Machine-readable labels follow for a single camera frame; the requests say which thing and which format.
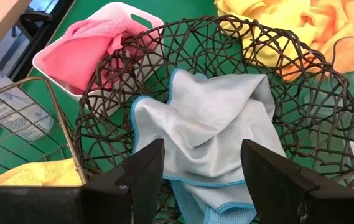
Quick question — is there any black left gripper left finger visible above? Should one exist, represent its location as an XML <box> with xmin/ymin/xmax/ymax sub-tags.
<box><xmin>0</xmin><ymin>139</ymin><xmax>165</xmax><ymax>224</ymax></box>

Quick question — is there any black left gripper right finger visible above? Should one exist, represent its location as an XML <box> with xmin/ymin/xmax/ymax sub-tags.
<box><xmin>240</xmin><ymin>139</ymin><xmax>354</xmax><ymax>224</ymax></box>

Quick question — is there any yellow microfiber towel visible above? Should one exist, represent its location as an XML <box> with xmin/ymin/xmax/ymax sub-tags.
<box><xmin>213</xmin><ymin>0</ymin><xmax>319</xmax><ymax>68</ymax></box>
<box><xmin>0</xmin><ymin>157</ymin><xmax>83</xmax><ymax>187</ymax></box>

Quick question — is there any grey towel with blue edge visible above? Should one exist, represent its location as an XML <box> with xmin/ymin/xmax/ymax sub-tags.
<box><xmin>129</xmin><ymin>68</ymin><xmax>286</xmax><ymax>224</ymax></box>

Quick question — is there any pink microfiber towel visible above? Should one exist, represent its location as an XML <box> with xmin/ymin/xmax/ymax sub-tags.
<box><xmin>67</xmin><ymin>17</ymin><xmax>161</xmax><ymax>63</ymax></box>
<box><xmin>41</xmin><ymin>34</ymin><xmax>124</xmax><ymax>96</ymax></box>

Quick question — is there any orange microfiber towel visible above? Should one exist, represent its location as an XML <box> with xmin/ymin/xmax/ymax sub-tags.
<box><xmin>281</xmin><ymin>0</ymin><xmax>354</xmax><ymax>82</ymax></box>

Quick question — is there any small clear water bottle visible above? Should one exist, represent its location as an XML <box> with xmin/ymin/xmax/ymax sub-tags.
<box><xmin>0</xmin><ymin>54</ymin><xmax>55</xmax><ymax>142</ymax></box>

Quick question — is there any green table mat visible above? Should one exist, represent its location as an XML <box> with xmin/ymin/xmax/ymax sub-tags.
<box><xmin>0</xmin><ymin>0</ymin><xmax>354</xmax><ymax>224</ymax></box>

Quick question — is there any black wire mesh bowl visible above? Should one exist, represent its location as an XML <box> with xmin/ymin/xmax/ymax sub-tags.
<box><xmin>73</xmin><ymin>14</ymin><xmax>354</xmax><ymax>224</ymax></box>

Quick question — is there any gold wire basket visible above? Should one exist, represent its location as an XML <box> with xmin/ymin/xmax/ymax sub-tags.
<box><xmin>0</xmin><ymin>76</ymin><xmax>88</xmax><ymax>187</ymax></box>

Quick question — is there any black metal rig frame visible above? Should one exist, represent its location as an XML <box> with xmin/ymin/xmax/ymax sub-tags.
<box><xmin>8</xmin><ymin>0</ymin><xmax>77</xmax><ymax>82</ymax></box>

